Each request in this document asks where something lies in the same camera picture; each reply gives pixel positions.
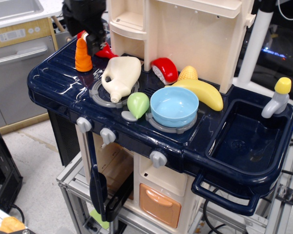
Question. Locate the green toy pear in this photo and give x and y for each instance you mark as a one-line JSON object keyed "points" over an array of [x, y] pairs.
{"points": [[138, 104]]}

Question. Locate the black toy oven door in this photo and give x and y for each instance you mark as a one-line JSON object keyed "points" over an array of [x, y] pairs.
{"points": [[117, 201]]}

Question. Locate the orange toy drawer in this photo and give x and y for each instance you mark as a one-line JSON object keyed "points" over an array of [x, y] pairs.
{"points": [[159, 206]]}

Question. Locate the orange toy carrot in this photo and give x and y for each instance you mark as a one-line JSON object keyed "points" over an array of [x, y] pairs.
{"points": [[83, 62]]}

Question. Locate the cream toy kitchen lower body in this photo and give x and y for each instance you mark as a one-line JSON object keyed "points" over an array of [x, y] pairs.
{"points": [[116, 163]]}

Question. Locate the wooden grey toy dishwasher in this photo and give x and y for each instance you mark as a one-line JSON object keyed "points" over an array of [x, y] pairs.
{"points": [[27, 38]]}

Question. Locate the cream toy milk jug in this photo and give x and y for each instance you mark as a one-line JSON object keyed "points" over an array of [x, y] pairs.
{"points": [[120, 76]]}

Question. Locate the navy hanging toy spoon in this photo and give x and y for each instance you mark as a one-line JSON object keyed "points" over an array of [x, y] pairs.
{"points": [[98, 186]]}

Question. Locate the grey stove knob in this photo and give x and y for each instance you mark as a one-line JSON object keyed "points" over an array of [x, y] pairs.
{"points": [[84, 124], [158, 159], [107, 135]]}

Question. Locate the red toy sushi piece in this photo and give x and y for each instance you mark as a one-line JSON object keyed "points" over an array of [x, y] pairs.
{"points": [[165, 70]]}

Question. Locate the aluminium frame cart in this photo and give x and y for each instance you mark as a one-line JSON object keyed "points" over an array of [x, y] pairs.
{"points": [[272, 216]]}

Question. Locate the grey left stove knob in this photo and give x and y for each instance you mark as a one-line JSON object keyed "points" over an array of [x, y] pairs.
{"points": [[84, 124]]}

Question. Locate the light blue toy bowl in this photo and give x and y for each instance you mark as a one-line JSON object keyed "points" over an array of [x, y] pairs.
{"points": [[174, 107]]}

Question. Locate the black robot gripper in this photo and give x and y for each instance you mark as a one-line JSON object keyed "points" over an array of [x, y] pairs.
{"points": [[86, 15]]}

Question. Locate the yellow toy banana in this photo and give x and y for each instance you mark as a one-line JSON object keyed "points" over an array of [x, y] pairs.
{"points": [[205, 92]]}

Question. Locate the grey right stove knob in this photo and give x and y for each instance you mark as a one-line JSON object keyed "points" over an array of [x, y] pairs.
{"points": [[158, 159]]}

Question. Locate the grey toy faucet yellow cap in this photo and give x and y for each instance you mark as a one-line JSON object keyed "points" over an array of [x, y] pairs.
{"points": [[280, 99]]}

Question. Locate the red toy ketchup bottle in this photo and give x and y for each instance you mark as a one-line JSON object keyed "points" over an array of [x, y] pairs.
{"points": [[105, 52]]}

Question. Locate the grey middle stove knob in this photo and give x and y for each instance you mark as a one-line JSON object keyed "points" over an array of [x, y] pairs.
{"points": [[107, 135]]}

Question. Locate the cream toy kitchen upper cabinet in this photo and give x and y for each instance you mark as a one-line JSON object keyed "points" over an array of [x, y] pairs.
{"points": [[205, 34]]}

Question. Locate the navy toy kitchen countertop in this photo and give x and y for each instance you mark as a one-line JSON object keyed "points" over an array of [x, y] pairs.
{"points": [[235, 155]]}

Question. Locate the black computer case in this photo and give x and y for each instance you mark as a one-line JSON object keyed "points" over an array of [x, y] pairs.
{"points": [[10, 178]]}

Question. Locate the yellow toy corn cob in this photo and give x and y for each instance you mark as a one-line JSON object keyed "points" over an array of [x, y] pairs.
{"points": [[189, 72]]}

